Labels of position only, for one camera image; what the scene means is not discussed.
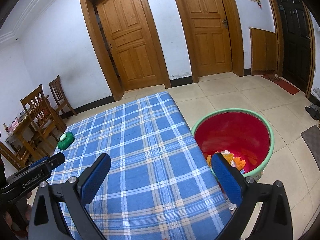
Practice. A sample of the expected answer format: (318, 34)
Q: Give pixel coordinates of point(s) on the wooden chair near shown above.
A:
(42, 116)

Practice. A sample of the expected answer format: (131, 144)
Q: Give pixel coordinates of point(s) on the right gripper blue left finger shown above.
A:
(92, 178)

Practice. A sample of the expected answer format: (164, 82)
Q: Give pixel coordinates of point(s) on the person left hand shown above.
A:
(18, 216)

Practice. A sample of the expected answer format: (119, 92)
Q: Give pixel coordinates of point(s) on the right wooden door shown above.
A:
(209, 28)

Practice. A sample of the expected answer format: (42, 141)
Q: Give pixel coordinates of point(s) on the wooden dining table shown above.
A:
(26, 135)

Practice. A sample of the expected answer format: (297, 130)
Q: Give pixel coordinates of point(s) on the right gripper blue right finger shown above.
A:
(229, 178)

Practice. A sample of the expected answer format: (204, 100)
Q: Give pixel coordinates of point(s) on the blue plaid tablecloth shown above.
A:
(159, 185)

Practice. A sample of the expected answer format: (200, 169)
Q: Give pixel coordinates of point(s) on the dark slippers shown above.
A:
(313, 111)

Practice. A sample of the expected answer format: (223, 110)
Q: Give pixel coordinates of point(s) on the wooden chair far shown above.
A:
(59, 96)

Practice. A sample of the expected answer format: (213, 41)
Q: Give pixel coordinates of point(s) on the left wooden door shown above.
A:
(129, 39)

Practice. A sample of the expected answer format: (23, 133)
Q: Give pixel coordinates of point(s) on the red basin green rim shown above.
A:
(244, 133)

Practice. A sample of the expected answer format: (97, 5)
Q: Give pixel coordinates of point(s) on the newspaper under basin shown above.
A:
(231, 205)

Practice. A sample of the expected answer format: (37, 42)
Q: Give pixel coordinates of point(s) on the orange wrapper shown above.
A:
(239, 163)

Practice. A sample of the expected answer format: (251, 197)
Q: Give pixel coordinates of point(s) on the grey floor mat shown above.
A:
(312, 138)

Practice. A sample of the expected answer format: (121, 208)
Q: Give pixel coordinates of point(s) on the low wooden cabinet door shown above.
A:
(263, 51)

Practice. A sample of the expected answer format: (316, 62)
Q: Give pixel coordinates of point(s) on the wooden chair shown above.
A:
(59, 96)
(42, 116)
(11, 158)

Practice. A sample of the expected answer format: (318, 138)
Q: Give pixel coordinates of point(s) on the wooden chair left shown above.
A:
(11, 158)

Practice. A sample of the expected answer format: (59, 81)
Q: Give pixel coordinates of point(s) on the green flower-shaped container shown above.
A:
(65, 141)

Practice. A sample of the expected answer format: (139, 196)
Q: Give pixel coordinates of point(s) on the red doormat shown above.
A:
(281, 83)

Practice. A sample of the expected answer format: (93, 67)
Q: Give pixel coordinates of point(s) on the yellow foam net sleeve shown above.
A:
(226, 154)

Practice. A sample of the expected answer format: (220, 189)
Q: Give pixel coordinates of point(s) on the black entrance door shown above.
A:
(296, 34)

